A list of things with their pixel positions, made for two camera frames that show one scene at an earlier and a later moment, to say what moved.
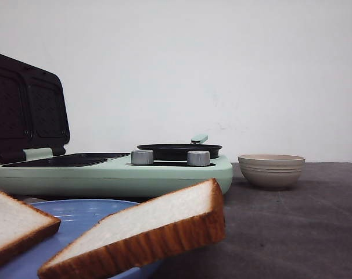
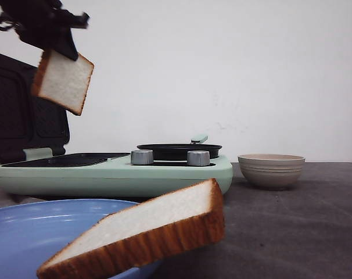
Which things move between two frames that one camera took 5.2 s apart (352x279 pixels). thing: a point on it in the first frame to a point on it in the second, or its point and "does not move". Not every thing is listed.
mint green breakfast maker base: (103, 175) does not move
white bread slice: (15, 227) to (62, 81)
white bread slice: (171, 221) does not move
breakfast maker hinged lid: (28, 109) does not move
